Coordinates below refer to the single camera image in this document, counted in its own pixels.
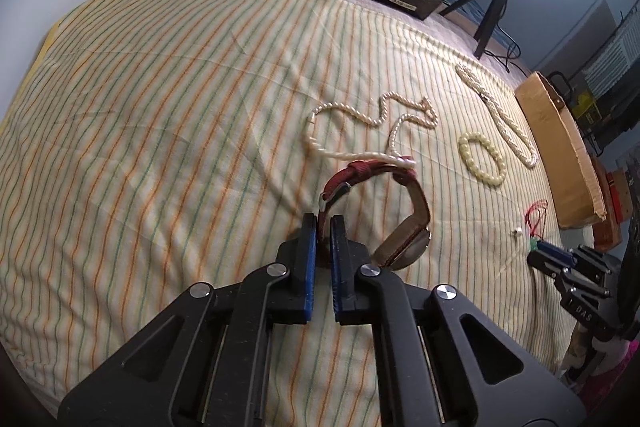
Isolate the red cord green pendant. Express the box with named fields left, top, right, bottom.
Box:
left=522, top=201, right=550, bottom=254

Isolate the thick twisted pearl necklace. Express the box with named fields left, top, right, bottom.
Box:
left=455, top=63, right=539, bottom=168

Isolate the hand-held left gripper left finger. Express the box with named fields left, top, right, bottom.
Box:
left=57, top=213, right=321, bottom=427

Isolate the thin pearl necklace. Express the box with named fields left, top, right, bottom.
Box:
left=303, top=92, right=438, bottom=168

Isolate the black tripod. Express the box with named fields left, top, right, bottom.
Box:
left=440, top=0, right=521, bottom=60

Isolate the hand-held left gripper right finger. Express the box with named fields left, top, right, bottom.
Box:
left=327, top=214, right=587, bottom=427

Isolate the black power cable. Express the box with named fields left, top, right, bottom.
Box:
left=482, top=34, right=532, bottom=75

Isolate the striped white towel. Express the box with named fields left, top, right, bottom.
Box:
left=582, top=24, right=640, bottom=95

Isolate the black clothes rack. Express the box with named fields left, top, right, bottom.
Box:
left=547, top=4, right=640, bottom=158

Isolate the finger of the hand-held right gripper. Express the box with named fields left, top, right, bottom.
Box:
left=531, top=240, right=623, bottom=280
left=527, top=254, right=613, bottom=308

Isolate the yellow box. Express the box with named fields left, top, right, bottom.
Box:
left=570, top=89, right=598, bottom=120

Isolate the striped yellow bed sheet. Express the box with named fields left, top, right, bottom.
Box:
left=0, top=0, right=596, bottom=427

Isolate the cardboard box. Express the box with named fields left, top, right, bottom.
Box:
left=515, top=71, right=608, bottom=230

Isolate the red box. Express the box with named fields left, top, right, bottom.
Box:
left=605, top=169, right=637, bottom=220

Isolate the pink white cloth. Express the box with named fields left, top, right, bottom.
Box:
left=562, top=332, right=632, bottom=390

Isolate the pale yellow bead bracelet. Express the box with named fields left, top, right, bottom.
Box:
left=458, top=132, right=507, bottom=184

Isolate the red strap wristwatch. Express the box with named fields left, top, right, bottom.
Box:
left=318, top=155, right=432, bottom=270

